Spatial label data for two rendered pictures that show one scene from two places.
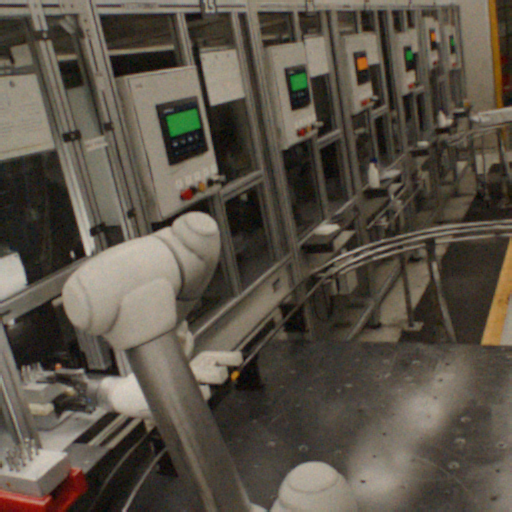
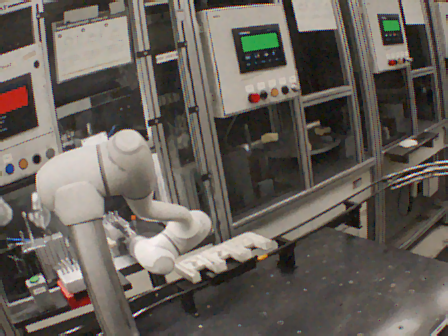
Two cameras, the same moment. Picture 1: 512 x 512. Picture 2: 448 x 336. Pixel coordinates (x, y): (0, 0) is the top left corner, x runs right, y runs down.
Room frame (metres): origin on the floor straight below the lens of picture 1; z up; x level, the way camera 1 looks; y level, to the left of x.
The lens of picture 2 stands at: (0.34, -0.61, 1.70)
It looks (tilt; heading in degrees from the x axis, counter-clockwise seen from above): 16 degrees down; 30
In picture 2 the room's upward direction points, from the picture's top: 10 degrees counter-clockwise
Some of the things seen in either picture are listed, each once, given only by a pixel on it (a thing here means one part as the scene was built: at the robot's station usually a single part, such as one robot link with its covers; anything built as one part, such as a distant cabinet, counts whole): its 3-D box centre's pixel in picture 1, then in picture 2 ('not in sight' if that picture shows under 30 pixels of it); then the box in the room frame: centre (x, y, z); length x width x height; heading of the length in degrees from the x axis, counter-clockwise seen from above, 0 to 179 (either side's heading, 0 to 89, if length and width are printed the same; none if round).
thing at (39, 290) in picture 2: not in sight; (40, 292); (1.12, 0.68, 0.97); 0.08 x 0.08 x 0.12; 61
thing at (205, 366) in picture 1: (197, 390); (224, 262); (1.77, 0.27, 0.84); 0.36 x 0.14 x 0.10; 151
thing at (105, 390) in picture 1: (113, 394); (142, 248); (1.53, 0.46, 1.00); 0.09 x 0.06 x 0.09; 151
